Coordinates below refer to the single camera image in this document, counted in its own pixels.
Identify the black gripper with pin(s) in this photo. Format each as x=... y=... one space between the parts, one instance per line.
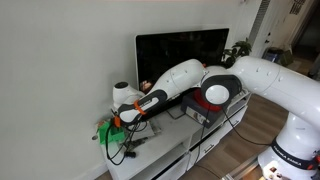
x=115 y=123

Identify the small green box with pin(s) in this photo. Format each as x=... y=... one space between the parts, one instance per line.
x=111 y=135

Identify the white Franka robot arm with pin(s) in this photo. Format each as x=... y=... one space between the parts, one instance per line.
x=283 y=83

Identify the dark blue box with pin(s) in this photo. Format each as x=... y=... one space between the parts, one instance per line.
x=196 y=114

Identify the white TV cabinet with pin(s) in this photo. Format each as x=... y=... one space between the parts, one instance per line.
x=166 y=143

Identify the black flat screen TV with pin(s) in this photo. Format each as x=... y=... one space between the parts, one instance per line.
x=173 y=46

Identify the green leafy plant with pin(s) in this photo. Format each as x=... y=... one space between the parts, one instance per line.
x=238 y=50

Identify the dark bin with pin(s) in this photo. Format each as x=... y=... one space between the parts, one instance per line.
x=276 y=55

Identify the white louvered cabinet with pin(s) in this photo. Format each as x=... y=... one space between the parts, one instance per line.
x=260 y=20

